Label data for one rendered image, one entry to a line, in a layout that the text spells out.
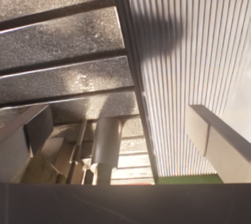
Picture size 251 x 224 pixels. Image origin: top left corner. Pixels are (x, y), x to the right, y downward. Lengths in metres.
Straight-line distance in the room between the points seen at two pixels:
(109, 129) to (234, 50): 0.37
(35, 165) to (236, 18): 0.52
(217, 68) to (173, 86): 0.12
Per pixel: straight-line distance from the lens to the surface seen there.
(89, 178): 0.82
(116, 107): 0.48
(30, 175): 0.41
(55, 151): 0.61
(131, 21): 0.42
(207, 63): 0.50
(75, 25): 0.38
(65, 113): 0.54
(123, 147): 0.64
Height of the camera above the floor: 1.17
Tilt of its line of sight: 48 degrees down
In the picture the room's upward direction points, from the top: 177 degrees counter-clockwise
